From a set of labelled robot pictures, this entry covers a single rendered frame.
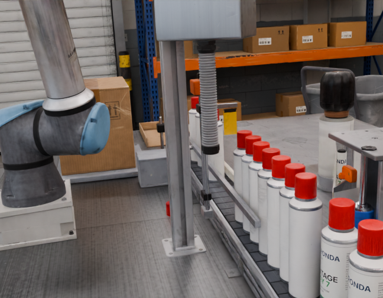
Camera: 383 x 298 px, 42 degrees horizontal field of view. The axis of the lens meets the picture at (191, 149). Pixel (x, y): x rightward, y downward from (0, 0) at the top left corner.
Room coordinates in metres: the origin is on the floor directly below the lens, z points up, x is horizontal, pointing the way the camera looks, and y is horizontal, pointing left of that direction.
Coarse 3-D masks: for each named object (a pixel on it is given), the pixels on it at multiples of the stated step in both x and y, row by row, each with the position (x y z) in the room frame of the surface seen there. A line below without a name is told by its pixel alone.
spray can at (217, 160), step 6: (222, 126) 1.31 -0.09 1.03; (222, 132) 1.31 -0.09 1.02; (222, 138) 1.31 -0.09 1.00; (222, 144) 1.31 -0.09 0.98; (222, 150) 1.30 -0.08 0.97; (210, 156) 1.30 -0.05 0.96; (216, 156) 1.29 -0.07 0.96; (222, 156) 1.30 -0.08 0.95; (216, 162) 1.29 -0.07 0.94; (222, 162) 1.30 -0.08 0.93; (216, 168) 1.29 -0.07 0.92; (222, 168) 1.30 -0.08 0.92; (210, 174) 1.30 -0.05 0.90; (222, 174) 1.30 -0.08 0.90; (210, 180) 1.30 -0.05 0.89; (216, 180) 1.29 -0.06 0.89
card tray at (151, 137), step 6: (144, 126) 2.19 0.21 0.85; (150, 126) 2.20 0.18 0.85; (156, 126) 2.20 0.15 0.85; (144, 132) 1.99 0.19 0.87; (150, 132) 2.14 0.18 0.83; (156, 132) 2.13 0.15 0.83; (144, 138) 1.97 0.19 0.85; (150, 138) 2.03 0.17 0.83; (156, 138) 2.02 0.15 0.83; (150, 144) 1.93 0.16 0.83; (156, 144) 1.92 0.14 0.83
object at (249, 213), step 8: (192, 144) 1.41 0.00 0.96; (200, 152) 1.32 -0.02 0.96; (208, 160) 1.24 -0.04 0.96; (208, 168) 1.20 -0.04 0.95; (216, 176) 1.12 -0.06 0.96; (224, 184) 1.05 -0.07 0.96; (232, 192) 0.99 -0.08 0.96; (240, 200) 0.94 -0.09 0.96; (240, 208) 0.93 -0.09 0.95; (248, 208) 0.90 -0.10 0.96; (248, 216) 0.87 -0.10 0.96; (256, 216) 0.86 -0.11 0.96; (256, 224) 0.84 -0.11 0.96
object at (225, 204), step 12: (192, 168) 1.44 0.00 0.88; (228, 180) 1.30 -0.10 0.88; (216, 192) 1.22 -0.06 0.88; (216, 204) 1.13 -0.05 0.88; (228, 204) 1.13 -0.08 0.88; (228, 216) 1.05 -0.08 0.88; (240, 228) 0.99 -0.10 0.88; (240, 240) 0.94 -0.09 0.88; (252, 252) 0.87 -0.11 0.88; (264, 264) 0.82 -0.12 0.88; (264, 276) 0.80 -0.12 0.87; (276, 276) 0.78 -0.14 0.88; (276, 288) 0.74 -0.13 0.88
